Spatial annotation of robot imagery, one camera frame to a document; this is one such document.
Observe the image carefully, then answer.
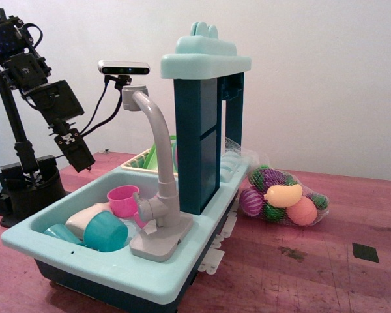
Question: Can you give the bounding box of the dark teal shelf tower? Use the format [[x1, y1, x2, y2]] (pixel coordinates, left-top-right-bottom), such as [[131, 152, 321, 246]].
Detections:
[[160, 22, 252, 215]]

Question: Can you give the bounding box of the yellow toy mango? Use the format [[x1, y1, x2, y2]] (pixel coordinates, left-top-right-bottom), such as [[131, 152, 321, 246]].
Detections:
[[264, 184, 302, 208]]

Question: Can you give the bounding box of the grey depth camera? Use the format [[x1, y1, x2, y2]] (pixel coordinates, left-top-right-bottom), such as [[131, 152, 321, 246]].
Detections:
[[98, 60, 151, 85]]

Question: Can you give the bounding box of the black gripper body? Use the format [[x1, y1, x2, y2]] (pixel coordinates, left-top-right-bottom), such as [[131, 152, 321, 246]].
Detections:
[[27, 80, 84, 125]]

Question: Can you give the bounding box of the light blue toy cup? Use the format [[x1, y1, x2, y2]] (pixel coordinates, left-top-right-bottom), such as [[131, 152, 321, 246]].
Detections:
[[43, 224, 83, 246]]

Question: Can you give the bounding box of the teal toy pot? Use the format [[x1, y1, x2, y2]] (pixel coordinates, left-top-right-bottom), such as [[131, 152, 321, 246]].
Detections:
[[83, 211, 128, 252]]

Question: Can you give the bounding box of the black camera stand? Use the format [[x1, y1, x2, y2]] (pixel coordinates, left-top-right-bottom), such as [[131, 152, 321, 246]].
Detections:
[[0, 75, 66, 228]]

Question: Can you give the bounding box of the pink toy bowl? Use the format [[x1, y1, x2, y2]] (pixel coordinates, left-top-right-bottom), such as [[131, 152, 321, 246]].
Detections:
[[133, 212, 147, 229]]

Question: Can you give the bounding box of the pink toy cup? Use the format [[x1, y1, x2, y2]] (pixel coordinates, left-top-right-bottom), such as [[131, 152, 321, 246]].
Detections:
[[107, 185, 139, 218]]

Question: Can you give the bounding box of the grey toy faucet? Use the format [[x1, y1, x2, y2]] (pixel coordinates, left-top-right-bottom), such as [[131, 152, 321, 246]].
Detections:
[[122, 85, 193, 262]]

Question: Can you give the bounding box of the orange toy egg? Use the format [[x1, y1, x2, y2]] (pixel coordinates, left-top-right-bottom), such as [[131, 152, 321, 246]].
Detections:
[[287, 196, 317, 226]]

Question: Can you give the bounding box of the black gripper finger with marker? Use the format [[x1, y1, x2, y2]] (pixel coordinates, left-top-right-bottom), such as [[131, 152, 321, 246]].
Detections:
[[50, 119, 95, 173]]

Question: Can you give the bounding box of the cream toy dish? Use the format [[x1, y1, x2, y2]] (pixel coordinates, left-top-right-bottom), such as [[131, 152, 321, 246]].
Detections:
[[65, 202, 111, 241]]

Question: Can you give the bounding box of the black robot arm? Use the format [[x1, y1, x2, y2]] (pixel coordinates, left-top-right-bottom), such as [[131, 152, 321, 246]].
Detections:
[[0, 8, 94, 174]]

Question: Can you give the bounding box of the black cable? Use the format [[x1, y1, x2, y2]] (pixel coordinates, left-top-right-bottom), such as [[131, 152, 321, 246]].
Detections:
[[55, 74, 124, 171]]

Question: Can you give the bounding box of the mesh bag of toy food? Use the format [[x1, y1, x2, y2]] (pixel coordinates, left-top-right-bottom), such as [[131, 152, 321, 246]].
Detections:
[[220, 138, 329, 227]]

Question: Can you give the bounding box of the black tape square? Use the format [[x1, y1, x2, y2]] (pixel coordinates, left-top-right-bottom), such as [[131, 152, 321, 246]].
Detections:
[[352, 243, 379, 263]]

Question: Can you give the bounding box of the teal toy sink basin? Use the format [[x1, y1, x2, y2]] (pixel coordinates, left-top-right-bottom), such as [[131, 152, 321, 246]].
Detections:
[[1, 159, 249, 312]]

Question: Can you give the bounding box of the green toy plate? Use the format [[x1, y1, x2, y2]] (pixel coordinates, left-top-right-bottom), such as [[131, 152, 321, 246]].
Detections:
[[143, 135, 178, 173]]

